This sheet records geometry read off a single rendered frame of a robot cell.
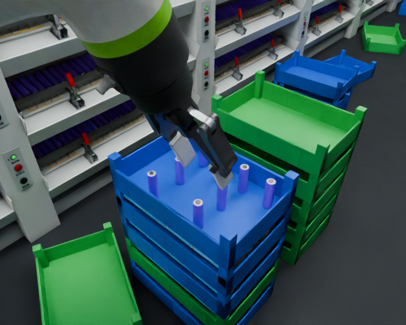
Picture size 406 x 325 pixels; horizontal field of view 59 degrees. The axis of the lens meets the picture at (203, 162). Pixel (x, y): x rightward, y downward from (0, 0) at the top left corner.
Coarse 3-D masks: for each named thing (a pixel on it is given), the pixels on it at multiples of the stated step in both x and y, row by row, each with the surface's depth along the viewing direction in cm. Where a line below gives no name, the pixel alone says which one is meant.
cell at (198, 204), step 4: (196, 200) 61; (200, 200) 61; (196, 204) 60; (200, 204) 60; (196, 208) 60; (200, 208) 60; (196, 212) 61; (200, 212) 61; (196, 216) 61; (200, 216) 61; (196, 220) 62; (200, 220) 62; (196, 224) 63; (200, 224) 63
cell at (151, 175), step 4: (148, 172) 66; (152, 172) 66; (156, 172) 66; (148, 176) 65; (152, 176) 65; (156, 176) 66; (148, 180) 66; (152, 180) 66; (156, 180) 66; (148, 184) 67; (152, 184) 67; (156, 184) 67; (152, 188) 67; (156, 188) 68; (152, 192) 68; (156, 192) 68; (156, 196) 69
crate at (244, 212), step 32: (128, 160) 72; (160, 160) 79; (128, 192) 69; (160, 192) 71; (192, 192) 71; (256, 192) 71; (288, 192) 64; (192, 224) 58; (224, 224) 65; (256, 224) 58; (224, 256) 56
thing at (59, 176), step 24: (192, 96) 132; (96, 120) 115; (120, 120) 117; (144, 120) 122; (48, 144) 105; (72, 144) 106; (96, 144) 111; (120, 144) 114; (48, 168) 101; (72, 168) 104; (96, 168) 109; (48, 192) 99
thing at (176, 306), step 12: (132, 264) 90; (144, 276) 87; (156, 288) 86; (168, 300) 84; (264, 300) 86; (180, 312) 82; (252, 312) 82; (192, 324) 81; (204, 324) 83; (240, 324) 79
